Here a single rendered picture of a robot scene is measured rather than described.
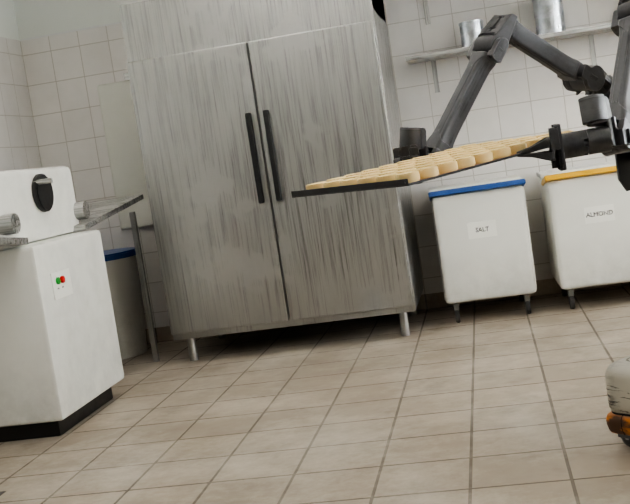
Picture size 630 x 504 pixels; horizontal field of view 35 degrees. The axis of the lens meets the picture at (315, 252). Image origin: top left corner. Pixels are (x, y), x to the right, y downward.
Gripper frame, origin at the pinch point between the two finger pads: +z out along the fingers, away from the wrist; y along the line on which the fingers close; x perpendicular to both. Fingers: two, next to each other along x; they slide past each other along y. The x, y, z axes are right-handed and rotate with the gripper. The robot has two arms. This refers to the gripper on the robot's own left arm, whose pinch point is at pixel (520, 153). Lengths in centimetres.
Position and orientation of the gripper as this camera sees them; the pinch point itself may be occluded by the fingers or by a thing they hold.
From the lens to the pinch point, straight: 232.3
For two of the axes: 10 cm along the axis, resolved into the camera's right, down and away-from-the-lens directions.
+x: 1.2, -1.4, 9.8
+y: 1.8, 9.8, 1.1
